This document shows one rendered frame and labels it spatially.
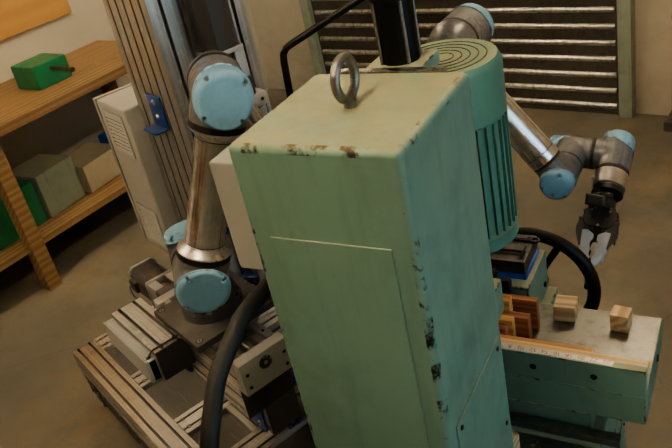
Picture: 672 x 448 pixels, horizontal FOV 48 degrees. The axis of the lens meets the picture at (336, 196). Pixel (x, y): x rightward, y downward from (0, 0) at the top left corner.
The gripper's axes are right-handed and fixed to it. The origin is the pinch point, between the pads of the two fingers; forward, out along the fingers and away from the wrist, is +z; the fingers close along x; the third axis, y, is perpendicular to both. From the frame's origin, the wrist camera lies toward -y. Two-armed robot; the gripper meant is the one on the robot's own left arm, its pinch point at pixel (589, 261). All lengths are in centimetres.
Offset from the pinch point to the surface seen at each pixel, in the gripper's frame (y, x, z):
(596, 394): -26.2, -10.1, 36.4
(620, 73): 175, 34, -195
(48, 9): 66, 317, -127
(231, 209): -85, 30, 42
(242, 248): -80, 30, 45
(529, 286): -22.7, 6.0, 18.1
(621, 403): -25.5, -14.1, 36.7
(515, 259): -25.0, 9.4, 14.1
